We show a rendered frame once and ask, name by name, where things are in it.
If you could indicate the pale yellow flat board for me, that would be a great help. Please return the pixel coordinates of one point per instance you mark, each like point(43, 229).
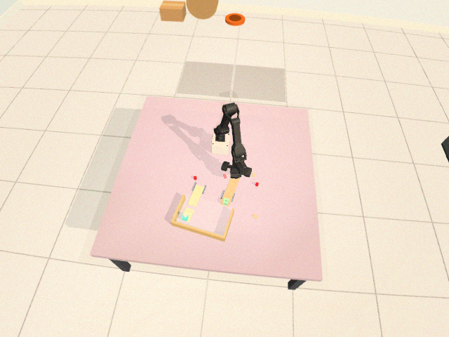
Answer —
point(197, 191)

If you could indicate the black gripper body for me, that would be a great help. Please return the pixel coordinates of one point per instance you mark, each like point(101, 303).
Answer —
point(226, 165)

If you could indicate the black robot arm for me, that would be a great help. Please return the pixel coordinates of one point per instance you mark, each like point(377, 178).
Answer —
point(238, 149)

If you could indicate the orange strip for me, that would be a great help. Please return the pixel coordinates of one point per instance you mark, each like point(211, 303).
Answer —
point(230, 190)

